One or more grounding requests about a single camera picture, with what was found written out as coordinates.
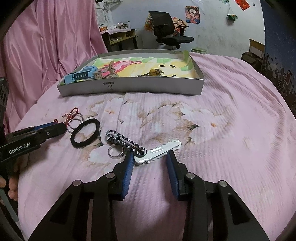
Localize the red cord bracelet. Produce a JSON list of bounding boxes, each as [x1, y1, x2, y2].
[[53, 107, 79, 128]]

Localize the pink floral bedspread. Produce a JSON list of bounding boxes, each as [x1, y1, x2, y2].
[[18, 54, 295, 240]]

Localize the cartoon cushion on chair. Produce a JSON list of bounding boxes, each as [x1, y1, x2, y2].
[[172, 17, 188, 36]]

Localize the cardboard box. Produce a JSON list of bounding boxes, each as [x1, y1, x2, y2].
[[241, 39, 265, 71]]

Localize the green plastic stool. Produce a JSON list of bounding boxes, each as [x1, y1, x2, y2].
[[191, 47, 207, 54]]

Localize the left hand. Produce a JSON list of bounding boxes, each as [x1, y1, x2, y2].
[[0, 175, 19, 201]]

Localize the black white carabiner keychain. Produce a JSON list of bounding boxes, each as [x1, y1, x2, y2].
[[106, 130, 147, 158]]

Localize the beige hair claw clip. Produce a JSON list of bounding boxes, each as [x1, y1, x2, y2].
[[94, 61, 119, 79]]

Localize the yellow bead keyring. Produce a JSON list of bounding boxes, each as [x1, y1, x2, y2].
[[138, 68, 164, 77]]

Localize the pink satin curtain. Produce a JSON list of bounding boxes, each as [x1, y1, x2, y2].
[[1, 1, 107, 133]]

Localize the wooden desk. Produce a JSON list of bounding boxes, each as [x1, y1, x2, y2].
[[101, 28, 138, 52]]

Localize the blue starry fabric wardrobe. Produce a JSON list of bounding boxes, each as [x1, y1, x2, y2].
[[260, 1, 295, 113]]

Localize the cartoon wall poster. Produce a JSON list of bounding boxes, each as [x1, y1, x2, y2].
[[185, 6, 200, 24]]

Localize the colourful cartoon cloth liner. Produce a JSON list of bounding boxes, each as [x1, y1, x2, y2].
[[60, 57, 200, 83]]

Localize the red paper wall decoration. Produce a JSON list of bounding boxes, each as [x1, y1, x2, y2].
[[235, 0, 250, 11]]

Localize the black office chair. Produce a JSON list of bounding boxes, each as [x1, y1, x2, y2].
[[149, 11, 194, 50]]

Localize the silver bangle rings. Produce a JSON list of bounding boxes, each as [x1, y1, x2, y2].
[[67, 112, 84, 133]]

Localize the green hanging ornament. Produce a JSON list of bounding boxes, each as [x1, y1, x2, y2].
[[227, 14, 238, 22]]

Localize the grey cardboard tray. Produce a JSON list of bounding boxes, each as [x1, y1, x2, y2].
[[58, 49, 204, 96]]

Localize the black braided hair tie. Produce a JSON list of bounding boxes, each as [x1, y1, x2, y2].
[[70, 118, 101, 149]]

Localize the blue hair claw clip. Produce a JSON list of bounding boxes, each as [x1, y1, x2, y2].
[[64, 66, 98, 85]]

